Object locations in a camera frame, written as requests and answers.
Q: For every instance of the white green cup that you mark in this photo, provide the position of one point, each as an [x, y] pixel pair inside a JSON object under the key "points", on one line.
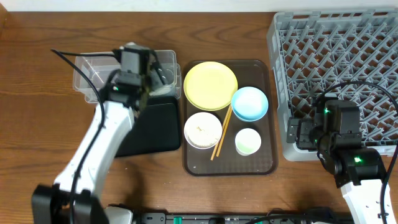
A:
{"points": [[247, 141]]}

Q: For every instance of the right wooden chopstick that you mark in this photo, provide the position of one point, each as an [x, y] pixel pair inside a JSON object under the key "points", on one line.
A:
{"points": [[225, 126]]}

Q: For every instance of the light blue bowl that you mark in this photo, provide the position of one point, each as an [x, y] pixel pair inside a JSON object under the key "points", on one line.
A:
{"points": [[249, 104]]}

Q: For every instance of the brown serving tray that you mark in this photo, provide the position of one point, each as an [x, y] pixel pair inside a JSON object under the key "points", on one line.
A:
{"points": [[198, 162]]}

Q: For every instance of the black waste tray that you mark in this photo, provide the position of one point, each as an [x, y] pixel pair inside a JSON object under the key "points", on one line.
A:
{"points": [[156, 130]]}

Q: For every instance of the yellow plate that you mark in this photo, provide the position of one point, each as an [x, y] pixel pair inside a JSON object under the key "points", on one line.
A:
{"points": [[209, 86]]}

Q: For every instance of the clear plastic bin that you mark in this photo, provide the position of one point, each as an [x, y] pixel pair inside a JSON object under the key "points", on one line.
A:
{"points": [[97, 69]]}

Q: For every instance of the cooked rice pile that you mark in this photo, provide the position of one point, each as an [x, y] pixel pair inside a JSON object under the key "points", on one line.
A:
{"points": [[202, 137]]}

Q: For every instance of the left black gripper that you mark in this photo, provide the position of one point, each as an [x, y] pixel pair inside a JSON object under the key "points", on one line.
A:
{"points": [[156, 78]]}

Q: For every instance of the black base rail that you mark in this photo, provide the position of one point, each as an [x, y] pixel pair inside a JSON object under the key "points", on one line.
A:
{"points": [[276, 215]]}

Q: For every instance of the grey dishwasher rack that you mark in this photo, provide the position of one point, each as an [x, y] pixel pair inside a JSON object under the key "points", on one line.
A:
{"points": [[351, 54]]}

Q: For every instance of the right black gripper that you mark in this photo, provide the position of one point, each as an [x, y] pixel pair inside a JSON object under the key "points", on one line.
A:
{"points": [[292, 130]]}

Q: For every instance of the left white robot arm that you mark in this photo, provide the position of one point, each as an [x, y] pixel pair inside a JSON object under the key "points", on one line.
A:
{"points": [[76, 191]]}

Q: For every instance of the white rice bowl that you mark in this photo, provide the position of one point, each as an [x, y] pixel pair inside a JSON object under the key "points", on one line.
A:
{"points": [[203, 120]]}

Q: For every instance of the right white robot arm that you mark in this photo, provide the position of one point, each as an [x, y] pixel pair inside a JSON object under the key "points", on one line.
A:
{"points": [[359, 172]]}

